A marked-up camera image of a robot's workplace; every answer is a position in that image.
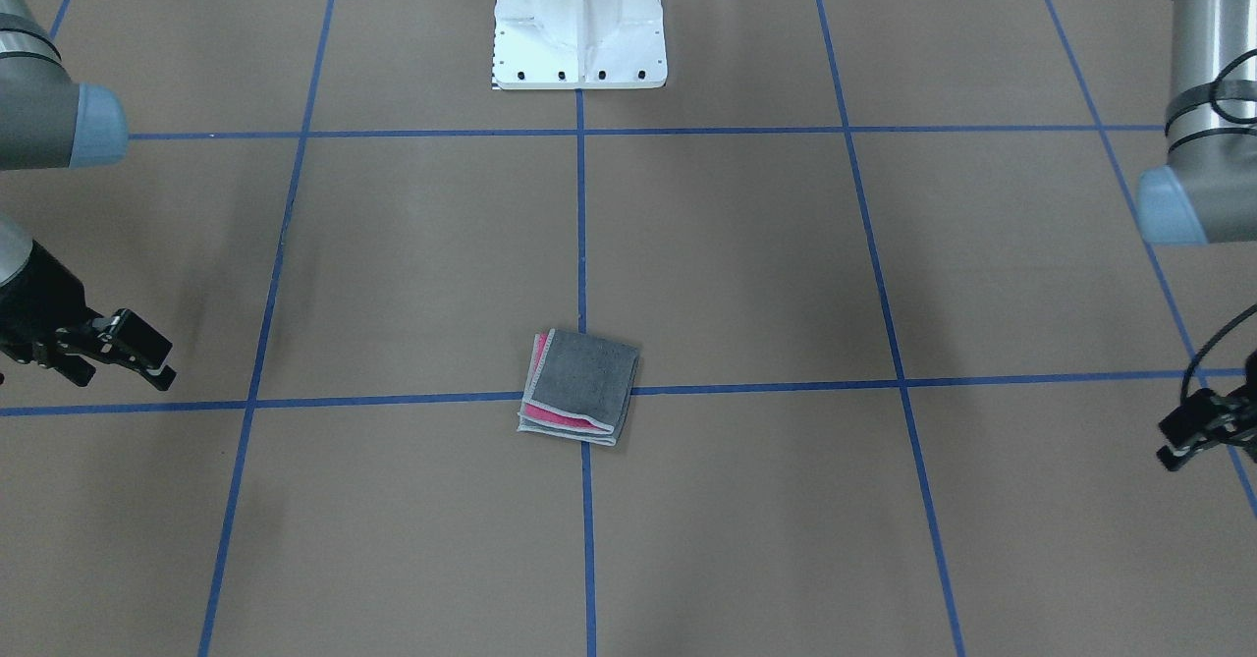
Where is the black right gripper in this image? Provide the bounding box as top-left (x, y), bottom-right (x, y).
top-left (1, 241), bottom-right (177, 389)

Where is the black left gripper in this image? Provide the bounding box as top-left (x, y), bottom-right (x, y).
top-left (1155, 352), bottom-right (1256, 470)

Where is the pink and grey towel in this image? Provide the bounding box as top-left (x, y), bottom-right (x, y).
top-left (517, 329), bottom-right (640, 448)

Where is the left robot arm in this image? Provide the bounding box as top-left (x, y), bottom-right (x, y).
top-left (1135, 0), bottom-right (1256, 472)

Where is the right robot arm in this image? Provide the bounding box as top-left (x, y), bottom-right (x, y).
top-left (1, 0), bottom-right (177, 392)

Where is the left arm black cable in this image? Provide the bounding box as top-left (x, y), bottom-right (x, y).
top-left (1178, 303), bottom-right (1257, 393)

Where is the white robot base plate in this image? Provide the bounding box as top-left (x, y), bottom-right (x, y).
top-left (491, 0), bottom-right (669, 90)

